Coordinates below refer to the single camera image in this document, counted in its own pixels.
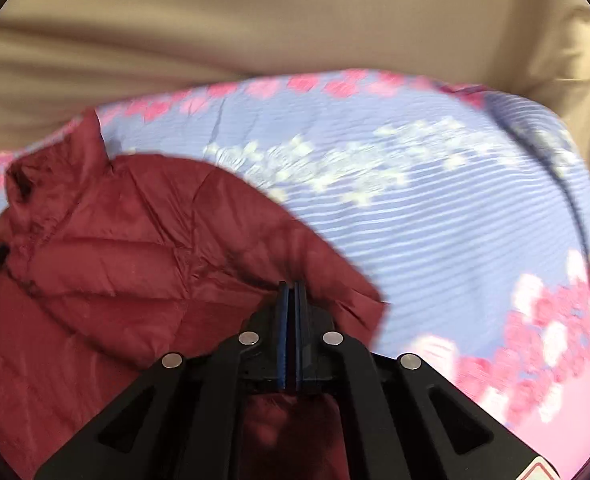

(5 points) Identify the beige curtain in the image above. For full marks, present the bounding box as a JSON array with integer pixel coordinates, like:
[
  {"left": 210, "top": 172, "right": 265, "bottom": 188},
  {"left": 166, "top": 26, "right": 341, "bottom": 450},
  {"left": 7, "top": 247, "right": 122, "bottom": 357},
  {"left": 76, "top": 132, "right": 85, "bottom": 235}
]
[{"left": 0, "top": 0, "right": 590, "bottom": 166}]

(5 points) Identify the pink floral bed sheet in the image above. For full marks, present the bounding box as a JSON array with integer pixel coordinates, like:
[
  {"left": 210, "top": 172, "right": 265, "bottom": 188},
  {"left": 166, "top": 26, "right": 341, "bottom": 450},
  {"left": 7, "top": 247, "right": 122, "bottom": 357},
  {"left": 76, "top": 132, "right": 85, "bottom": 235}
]
[{"left": 0, "top": 70, "right": 590, "bottom": 479}]

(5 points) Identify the maroon puffer jacket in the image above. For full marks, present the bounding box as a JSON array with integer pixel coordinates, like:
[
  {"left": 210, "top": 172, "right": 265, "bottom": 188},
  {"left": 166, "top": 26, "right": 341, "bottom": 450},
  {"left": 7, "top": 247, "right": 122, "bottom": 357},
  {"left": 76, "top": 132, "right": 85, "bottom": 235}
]
[{"left": 0, "top": 113, "right": 386, "bottom": 479}]

